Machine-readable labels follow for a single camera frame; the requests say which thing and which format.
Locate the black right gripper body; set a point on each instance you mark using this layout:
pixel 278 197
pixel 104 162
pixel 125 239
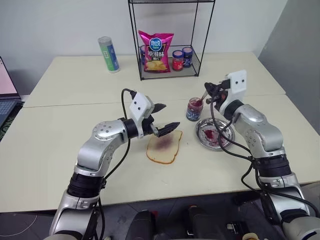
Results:
pixel 221 96

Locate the round metal plate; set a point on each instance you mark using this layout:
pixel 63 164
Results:
pixel 212 140

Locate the dark rounded shape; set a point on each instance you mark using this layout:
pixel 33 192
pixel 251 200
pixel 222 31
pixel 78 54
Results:
pixel 202 222
pixel 145 225

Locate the green patterned mat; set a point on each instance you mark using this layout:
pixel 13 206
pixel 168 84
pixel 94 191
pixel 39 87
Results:
pixel 6 127

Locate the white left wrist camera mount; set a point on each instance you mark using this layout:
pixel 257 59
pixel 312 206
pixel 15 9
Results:
pixel 139 105

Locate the open laptop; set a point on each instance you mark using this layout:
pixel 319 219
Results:
pixel 7 97

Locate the white bread slice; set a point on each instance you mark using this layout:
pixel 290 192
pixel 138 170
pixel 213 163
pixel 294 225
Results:
pixel 163 150

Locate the blue label jam jar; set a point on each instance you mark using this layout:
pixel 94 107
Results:
pixel 187 57

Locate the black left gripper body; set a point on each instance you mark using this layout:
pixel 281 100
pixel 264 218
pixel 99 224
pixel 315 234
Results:
pixel 149 124

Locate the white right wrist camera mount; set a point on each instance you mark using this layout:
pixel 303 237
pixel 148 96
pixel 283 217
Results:
pixel 238 82

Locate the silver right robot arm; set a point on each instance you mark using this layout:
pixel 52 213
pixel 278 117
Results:
pixel 260 135

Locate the jam-smeared spoon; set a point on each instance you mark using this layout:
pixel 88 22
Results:
pixel 203 96

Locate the open glass jam jar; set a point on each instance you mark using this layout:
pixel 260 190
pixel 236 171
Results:
pixel 194 111

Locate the red label jam jar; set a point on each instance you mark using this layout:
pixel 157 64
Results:
pixel 177 61

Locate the pink potato chips bag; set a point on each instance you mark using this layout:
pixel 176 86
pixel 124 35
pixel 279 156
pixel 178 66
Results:
pixel 156 53

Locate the green blue cylindrical can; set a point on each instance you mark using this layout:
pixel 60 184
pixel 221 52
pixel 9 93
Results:
pixel 109 56

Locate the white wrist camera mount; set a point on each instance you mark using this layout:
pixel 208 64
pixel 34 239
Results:
pixel 139 105
pixel 238 82

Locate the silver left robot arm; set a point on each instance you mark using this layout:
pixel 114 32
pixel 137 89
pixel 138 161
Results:
pixel 100 150

